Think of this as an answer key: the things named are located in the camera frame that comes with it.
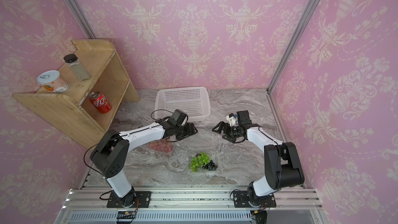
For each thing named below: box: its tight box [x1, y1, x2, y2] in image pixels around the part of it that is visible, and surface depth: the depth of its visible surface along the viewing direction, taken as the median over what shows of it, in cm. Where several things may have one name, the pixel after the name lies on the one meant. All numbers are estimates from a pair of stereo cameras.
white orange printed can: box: [36, 70, 70, 94], surface depth 61 cm
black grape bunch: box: [202, 159, 218, 171], surface depth 83 cm
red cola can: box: [89, 91, 112, 114], surface depth 77 cm
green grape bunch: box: [189, 151, 211, 173], surface depth 83 cm
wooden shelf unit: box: [12, 39, 141, 150], surface depth 71 cm
